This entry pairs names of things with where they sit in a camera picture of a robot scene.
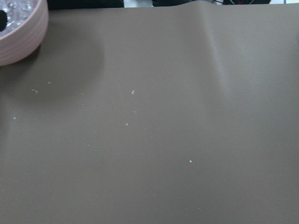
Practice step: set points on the pink bowl with ice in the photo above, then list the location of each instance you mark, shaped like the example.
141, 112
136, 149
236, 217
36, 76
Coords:
22, 28

